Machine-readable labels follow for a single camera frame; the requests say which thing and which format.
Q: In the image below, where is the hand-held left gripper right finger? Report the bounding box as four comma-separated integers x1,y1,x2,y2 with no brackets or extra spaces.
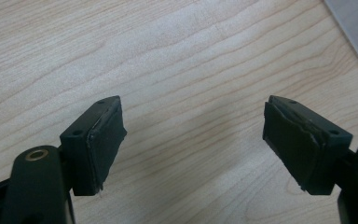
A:
262,94,353,196

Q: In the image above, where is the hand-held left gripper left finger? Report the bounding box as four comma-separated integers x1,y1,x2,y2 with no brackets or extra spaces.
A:
59,95,128,197

